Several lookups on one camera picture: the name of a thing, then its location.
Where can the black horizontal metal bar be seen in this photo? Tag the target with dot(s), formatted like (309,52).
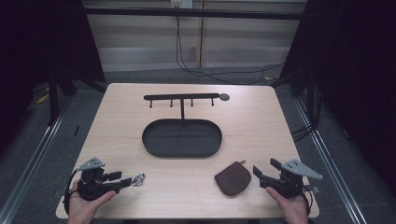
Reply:
(193,13)

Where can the yellow floor tape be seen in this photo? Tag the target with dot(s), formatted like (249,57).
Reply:
(42,99)

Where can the person's left hand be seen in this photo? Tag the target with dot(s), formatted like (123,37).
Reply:
(82,210)

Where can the person's right hand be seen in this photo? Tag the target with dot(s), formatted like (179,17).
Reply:
(292,210)

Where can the black stand leg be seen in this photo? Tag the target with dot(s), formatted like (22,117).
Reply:
(53,99)

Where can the metal floor rail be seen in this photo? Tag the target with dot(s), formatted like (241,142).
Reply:
(31,161)
(330,161)

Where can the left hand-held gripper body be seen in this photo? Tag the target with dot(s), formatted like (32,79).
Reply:
(93,186)

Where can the black key rack with tray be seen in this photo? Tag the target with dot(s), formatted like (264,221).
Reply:
(182,138)

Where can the dark curtain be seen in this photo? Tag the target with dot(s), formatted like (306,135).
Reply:
(40,49)
(351,77)

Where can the grey tape strip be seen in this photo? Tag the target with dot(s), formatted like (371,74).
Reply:
(57,193)
(313,189)

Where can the brown leather pouch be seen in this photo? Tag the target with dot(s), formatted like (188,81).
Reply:
(233,183)

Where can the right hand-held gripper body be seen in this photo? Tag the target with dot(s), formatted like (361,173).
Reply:
(288,186)

